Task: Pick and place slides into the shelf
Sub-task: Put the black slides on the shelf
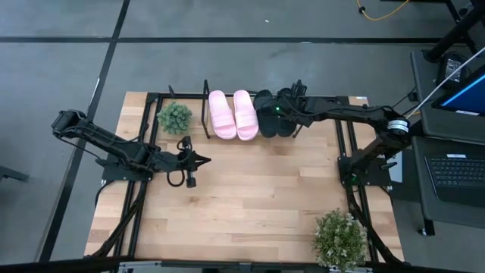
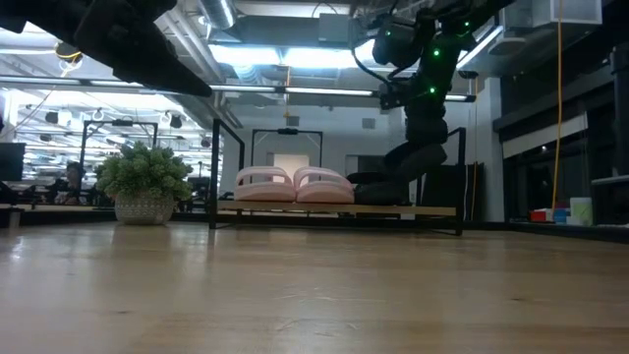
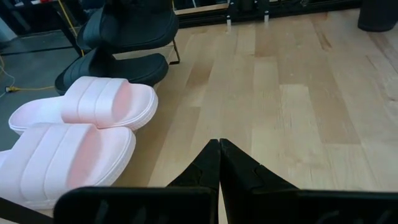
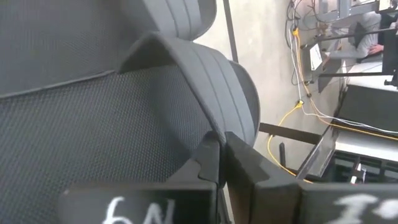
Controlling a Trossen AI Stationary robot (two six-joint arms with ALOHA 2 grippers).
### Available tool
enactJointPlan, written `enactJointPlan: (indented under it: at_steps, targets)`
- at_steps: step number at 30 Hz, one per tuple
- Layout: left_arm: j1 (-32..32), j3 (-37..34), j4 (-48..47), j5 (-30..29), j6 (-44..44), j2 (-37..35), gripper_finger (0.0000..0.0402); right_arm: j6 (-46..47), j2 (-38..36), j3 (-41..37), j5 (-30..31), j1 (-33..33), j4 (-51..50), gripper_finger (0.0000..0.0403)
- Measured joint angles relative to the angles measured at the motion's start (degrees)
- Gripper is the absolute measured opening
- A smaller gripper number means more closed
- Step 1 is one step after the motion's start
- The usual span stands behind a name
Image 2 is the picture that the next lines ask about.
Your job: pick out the pink rubber slide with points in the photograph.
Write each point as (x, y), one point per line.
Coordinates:
(324, 189)
(265, 189)

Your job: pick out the black metal rig frame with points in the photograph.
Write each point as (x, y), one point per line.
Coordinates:
(74, 216)

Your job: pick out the person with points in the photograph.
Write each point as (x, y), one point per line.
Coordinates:
(71, 182)

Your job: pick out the wooden shoe shelf black frame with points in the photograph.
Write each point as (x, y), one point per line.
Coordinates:
(319, 209)

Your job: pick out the pale green container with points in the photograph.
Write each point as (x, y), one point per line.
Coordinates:
(581, 211)

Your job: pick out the red small box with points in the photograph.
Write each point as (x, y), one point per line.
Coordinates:
(538, 216)

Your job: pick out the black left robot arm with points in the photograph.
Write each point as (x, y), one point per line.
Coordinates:
(39, 15)

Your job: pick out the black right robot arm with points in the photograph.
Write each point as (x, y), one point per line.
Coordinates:
(442, 29)

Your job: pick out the small green potted plant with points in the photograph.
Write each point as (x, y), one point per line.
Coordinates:
(145, 177)

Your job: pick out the black cabinet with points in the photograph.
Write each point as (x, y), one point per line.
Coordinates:
(472, 192)

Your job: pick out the blue small box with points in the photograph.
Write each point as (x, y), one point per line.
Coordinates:
(561, 216)

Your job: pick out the black background rig frame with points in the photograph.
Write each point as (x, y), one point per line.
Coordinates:
(287, 131)

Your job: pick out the black slide sandal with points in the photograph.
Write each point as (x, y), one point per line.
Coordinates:
(417, 162)
(378, 194)

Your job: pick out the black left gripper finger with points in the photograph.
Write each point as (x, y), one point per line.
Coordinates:
(152, 64)

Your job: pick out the silver ceiling duct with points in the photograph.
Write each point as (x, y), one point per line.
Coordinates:
(218, 12)

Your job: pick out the black background monitor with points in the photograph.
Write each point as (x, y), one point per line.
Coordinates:
(12, 162)

